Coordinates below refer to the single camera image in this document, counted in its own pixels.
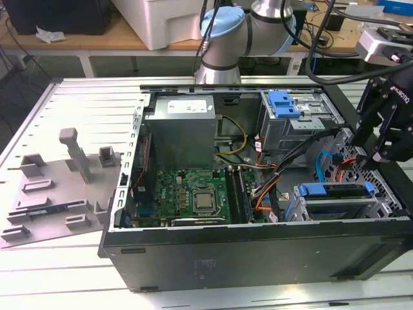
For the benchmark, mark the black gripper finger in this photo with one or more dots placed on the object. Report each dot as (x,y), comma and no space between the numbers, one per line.
(387,135)
(368,109)

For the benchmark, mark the hard disk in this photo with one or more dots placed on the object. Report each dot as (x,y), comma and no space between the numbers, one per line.
(342,190)

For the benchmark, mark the metal disk bay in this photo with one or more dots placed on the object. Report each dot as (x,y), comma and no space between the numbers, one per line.
(364,206)

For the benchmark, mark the empty blue disk carrier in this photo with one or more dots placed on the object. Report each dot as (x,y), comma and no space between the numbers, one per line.
(284,106)

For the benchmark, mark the metal drive cage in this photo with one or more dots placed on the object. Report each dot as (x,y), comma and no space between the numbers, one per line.
(290,129)

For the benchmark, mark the small black adapter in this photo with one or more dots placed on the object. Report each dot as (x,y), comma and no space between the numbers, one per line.
(322,40)

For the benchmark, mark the small black box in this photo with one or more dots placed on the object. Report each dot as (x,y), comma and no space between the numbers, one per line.
(335,24)

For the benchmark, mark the blue cardboard box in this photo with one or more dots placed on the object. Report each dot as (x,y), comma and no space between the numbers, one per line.
(400,4)

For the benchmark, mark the black desktop box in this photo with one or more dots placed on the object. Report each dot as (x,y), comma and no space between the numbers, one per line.
(300,35)

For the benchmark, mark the black RAM slot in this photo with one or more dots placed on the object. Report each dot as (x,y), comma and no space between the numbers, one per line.
(230,193)
(244,197)

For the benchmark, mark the black open PC case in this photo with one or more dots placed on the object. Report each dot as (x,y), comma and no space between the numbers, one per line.
(258,258)

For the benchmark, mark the grey power supply unit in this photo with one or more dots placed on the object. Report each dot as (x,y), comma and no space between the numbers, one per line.
(180,142)

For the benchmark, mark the CPU socket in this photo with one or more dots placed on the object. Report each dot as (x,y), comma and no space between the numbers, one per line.
(206,212)

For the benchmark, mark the black graphics card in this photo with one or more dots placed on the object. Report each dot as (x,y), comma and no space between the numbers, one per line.
(200,221)

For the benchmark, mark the green motherboard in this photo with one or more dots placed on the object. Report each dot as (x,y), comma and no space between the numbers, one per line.
(171,193)

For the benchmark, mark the white plastic machine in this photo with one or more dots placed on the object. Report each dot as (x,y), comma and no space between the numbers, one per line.
(155,26)

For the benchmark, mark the black case fan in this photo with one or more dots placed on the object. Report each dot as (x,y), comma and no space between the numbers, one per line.
(142,193)

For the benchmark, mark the long wooden desk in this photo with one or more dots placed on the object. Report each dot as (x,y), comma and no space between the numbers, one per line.
(96,42)

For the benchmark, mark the large black computer tower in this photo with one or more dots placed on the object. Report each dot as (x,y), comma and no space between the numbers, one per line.
(64,16)

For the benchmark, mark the grey parts rack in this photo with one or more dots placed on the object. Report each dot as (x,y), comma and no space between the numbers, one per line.
(58,181)

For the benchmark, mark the crumpled white wrapper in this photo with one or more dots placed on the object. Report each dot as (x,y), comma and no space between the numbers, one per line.
(48,35)

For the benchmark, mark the RAM stick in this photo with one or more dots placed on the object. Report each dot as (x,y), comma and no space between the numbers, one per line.
(48,209)

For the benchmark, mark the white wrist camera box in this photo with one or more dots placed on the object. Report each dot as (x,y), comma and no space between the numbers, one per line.
(371,45)

